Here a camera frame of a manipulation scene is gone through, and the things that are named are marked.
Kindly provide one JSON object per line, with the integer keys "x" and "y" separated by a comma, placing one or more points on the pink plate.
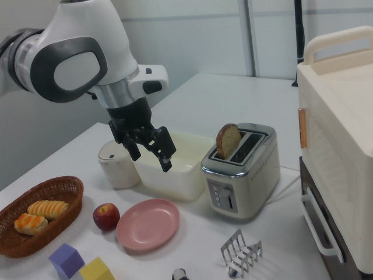
{"x": 147, "y": 224}

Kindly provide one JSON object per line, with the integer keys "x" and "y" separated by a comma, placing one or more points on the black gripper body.
{"x": 131, "y": 119}

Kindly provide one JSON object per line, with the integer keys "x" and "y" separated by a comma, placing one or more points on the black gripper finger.
{"x": 132, "y": 147}
{"x": 164, "y": 146}

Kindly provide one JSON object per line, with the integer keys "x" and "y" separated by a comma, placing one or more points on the yellow cube block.
{"x": 96, "y": 271}

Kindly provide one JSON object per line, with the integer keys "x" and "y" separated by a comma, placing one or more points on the metal toast rack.
{"x": 240, "y": 256}

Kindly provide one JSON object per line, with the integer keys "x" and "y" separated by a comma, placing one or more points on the cream and chrome toaster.
{"x": 247, "y": 186}

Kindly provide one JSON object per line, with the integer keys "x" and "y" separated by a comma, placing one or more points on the short orange-glazed pastry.
{"x": 30, "y": 224}

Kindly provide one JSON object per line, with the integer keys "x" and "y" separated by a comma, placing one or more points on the long striped pastry roll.
{"x": 48, "y": 207}

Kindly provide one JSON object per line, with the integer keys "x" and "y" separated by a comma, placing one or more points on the brown wicker basket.
{"x": 62, "y": 191}

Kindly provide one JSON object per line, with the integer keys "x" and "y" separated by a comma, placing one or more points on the white plastic tub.
{"x": 175, "y": 183}

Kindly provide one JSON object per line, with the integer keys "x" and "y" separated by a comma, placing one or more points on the cream lidded canister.
{"x": 118, "y": 172}

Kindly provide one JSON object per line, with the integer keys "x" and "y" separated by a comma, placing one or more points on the black pole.
{"x": 299, "y": 35}

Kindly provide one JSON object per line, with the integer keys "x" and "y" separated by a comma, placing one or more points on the bread slice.
{"x": 228, "y": 140}

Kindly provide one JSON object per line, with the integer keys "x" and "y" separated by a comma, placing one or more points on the purple cube block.
{"x": 65, "y": 261}

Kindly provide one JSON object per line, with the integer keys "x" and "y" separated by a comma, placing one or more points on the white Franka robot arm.
{"x": 75, "y": 32}

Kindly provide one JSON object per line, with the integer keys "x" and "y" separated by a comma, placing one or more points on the red apple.
{"x": 106, "y": 216}

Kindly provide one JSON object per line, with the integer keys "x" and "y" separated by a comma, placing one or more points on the black and white figurine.
{"x": 179, "y": 274}

